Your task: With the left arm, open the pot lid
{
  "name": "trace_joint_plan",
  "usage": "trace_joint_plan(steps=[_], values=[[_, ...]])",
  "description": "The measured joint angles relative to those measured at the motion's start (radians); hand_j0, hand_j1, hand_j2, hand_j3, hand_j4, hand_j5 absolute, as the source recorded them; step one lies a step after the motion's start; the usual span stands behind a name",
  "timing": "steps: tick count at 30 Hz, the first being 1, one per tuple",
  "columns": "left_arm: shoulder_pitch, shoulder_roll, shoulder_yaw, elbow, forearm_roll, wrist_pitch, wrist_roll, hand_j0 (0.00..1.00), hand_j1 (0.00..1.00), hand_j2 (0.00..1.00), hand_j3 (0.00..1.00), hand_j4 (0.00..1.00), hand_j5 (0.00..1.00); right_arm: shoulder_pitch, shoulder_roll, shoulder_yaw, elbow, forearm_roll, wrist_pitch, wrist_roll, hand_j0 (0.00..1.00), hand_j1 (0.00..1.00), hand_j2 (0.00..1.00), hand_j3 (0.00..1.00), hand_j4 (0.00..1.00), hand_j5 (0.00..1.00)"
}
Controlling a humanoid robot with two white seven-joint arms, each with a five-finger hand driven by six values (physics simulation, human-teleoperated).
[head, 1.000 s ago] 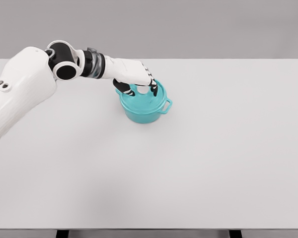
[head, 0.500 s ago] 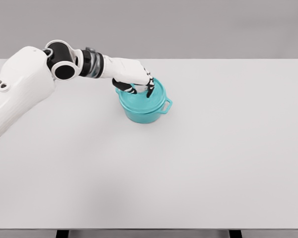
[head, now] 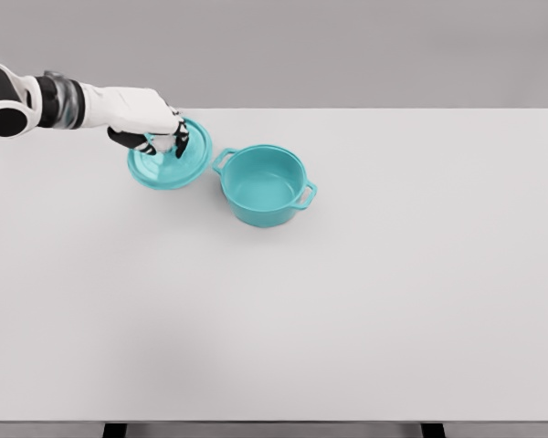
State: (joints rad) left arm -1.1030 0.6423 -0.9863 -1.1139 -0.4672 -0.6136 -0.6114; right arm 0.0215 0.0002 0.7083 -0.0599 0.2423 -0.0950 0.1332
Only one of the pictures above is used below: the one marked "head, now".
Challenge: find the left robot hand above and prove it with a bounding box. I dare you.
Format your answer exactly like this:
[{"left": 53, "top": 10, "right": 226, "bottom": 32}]
[{"left": 107, "top": 86, "right": 191, "bottom": 160}]

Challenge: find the teal pot lid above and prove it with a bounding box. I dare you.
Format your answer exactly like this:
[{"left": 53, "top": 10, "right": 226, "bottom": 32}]
[{"left": 127, "top": 116, "right": 212, "bottom": 192}]

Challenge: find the teal pot with handles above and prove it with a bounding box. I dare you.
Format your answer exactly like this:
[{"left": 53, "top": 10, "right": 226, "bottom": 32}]
[{"left": 211, "top": 144, "right": 318, "bottom": 228}]

